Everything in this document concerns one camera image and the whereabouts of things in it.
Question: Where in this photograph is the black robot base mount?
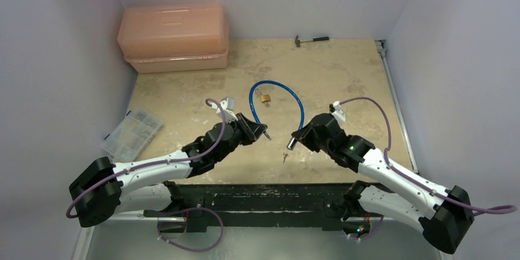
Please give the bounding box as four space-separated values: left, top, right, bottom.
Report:
144 181 381 237

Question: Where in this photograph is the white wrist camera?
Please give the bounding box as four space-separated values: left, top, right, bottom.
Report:
329 101 346 125
216 96 238 123

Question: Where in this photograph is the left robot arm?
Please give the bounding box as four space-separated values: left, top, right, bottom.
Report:
66 113 268 228

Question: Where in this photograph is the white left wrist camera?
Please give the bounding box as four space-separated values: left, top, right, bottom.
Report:
216 96 238 123

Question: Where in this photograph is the clear plastic screw organizer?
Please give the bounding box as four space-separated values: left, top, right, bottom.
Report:
101 107 164 163

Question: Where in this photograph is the pink plastic toolbox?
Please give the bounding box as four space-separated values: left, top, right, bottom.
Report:
117 3 229 74

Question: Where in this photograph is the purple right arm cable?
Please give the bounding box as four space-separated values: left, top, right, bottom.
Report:
337 96 518 243

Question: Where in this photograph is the small black-handled hammer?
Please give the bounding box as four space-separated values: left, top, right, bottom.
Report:
294 36 330 48

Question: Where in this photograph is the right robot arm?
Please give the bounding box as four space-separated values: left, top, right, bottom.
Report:
291 113 474 254

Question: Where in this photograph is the blue cable lock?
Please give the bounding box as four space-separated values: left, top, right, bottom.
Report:
248 80 305 130

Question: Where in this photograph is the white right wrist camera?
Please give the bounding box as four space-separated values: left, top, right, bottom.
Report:
329 101 346 125

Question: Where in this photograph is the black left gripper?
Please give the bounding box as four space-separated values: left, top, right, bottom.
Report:
214 112 266 163

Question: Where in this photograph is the brass padlock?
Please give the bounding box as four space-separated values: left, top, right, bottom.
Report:
255 89 271 104

